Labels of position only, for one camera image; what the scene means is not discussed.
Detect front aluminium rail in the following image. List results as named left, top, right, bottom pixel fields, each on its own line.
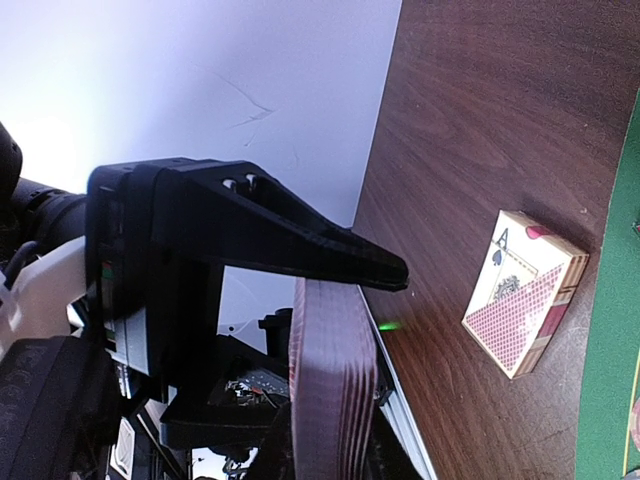
left=365, top=303, right=437, bottom=480

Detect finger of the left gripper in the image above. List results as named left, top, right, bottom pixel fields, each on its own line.
left=160, top=394, right=289, bottom=448
left=152, top=160, right=409, bottom=291

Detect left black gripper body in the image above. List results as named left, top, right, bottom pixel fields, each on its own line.
left=85, top=158, right=225, bottom=403

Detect pink playing card deck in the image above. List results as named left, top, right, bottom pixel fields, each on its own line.
left=289, top=278, right=378, bottom=479

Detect round green poker mat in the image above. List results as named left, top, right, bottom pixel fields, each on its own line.
left=575, top=104, right=639, bottom=479

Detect playing card box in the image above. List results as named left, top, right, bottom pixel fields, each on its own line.
left=462, top=210, right=589, bottom=379

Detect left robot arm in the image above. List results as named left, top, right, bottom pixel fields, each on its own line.
left=1, top=133, right=418, bottom=479

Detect red chips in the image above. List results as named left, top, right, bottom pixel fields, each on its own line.
left=628, top=397, right=640, bottom=450

